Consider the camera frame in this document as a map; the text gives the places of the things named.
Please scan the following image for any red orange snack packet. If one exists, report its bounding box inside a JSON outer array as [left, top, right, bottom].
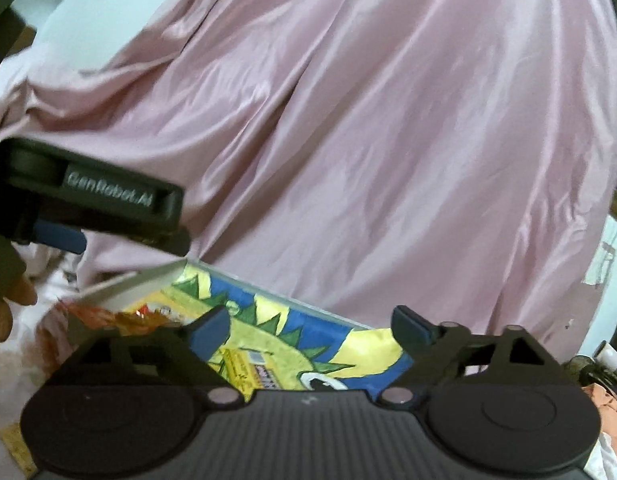
[[48, 301, 186, 337]]

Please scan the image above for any yellow blue dinosaur snack bag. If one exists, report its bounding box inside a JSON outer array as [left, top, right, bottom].
[[123, 283, 412, 399]]

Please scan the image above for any pink satin curtain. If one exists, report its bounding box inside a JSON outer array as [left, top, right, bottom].
[[0, 0, 617, 366]]

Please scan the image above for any person's left hand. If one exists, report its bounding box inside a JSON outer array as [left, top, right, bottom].
[[0, 236, 37, 344]]

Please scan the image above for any pale pink duvet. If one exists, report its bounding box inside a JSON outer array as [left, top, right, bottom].
[[0, 41, 85, 306]]

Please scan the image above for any grey shallow cardboard box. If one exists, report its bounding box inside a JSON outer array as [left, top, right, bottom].
[[74, 259, 370, 330]]

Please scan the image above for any white rolled tube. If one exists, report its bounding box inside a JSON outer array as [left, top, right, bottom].
[[593, 340, 617, 375]]

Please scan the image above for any floral bed sheet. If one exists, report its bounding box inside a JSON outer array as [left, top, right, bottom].
[[0, 304, 50, 479]]

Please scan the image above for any orange cloth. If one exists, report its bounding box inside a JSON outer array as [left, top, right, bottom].
[[583, 384, 617, 455]]

